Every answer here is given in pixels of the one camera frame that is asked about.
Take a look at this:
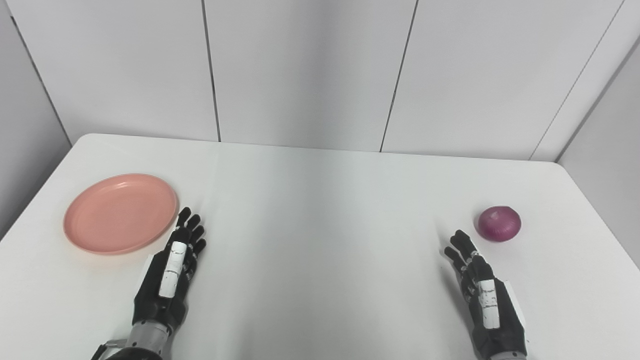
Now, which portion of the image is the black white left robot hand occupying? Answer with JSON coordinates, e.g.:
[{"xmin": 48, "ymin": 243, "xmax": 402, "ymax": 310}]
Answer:
[{"xmin": 132, "ymin": 207, "xmax": 207, "ymax": 334}]

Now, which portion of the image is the pink round plate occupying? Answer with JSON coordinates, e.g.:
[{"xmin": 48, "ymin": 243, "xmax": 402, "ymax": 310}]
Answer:
[{"xmin": 63, "ymin": 173, "xmax": 179, "ymax": 256}]

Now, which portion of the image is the purple red onion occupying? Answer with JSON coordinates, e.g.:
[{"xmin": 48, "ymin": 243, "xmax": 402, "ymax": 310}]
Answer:
[{"xmin": 477, "ymin": 205, "xmax": 522, "ymax": 243}]

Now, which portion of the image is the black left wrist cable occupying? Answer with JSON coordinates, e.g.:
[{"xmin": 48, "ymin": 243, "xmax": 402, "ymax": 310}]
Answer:
[{"xmin": 91, "ymin": 339, "xmax": 127, "ymax": 360}]

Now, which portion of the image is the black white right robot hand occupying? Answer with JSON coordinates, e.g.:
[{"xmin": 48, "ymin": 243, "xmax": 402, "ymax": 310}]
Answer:
[{"xmin": 444, "ymin": 229, "xmax": 529, "ymax": 359}]

